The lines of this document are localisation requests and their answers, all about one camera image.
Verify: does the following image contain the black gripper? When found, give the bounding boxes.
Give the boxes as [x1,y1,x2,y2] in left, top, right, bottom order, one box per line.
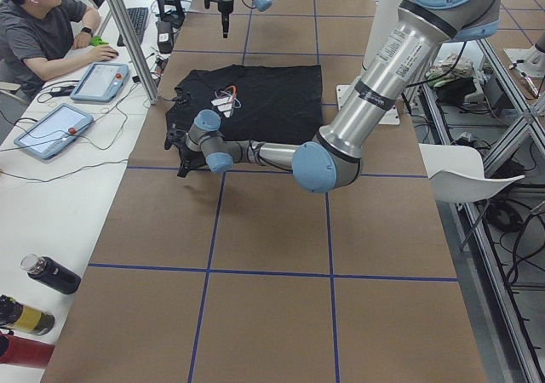
[163,128,200,178]
[204,0,234,38]

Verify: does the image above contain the black graphic t-shirt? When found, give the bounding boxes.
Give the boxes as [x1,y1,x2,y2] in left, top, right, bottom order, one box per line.
[165,65,323,145]

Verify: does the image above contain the black keyboard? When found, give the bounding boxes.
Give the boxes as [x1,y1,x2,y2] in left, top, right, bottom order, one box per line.
[127,7,149,44]

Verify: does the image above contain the upper teach pendant tablet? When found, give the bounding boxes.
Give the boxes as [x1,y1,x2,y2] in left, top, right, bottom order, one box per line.
[70,62,129,103]

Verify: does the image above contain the teach pendant tablet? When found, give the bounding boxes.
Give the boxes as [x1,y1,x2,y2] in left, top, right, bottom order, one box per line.
[70,62,129,103]
[14,103,95,160]

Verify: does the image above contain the lower teach pendant tablet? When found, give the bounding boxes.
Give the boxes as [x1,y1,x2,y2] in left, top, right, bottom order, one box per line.
[14,103,95,160]

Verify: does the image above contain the black water bottle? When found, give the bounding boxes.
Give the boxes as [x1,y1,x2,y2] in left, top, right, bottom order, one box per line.
[20,254,81,294]

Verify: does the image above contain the seated person grey shirt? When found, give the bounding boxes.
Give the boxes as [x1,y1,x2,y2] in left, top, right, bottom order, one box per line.
[1,0,118,98]

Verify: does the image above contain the yellow black bottle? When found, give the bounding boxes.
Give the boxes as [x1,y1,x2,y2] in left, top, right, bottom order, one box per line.
[1,294,55,336]

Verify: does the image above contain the red bottle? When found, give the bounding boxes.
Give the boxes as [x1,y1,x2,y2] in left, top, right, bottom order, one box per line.
[1,333,55,369]

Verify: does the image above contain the white plastic chair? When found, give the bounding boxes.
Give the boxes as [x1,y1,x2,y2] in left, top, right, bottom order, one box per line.
[419,143,525,203]

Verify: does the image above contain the aluminium frame post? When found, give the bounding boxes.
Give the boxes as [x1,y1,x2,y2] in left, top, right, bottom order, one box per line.
[107,0,158,105]

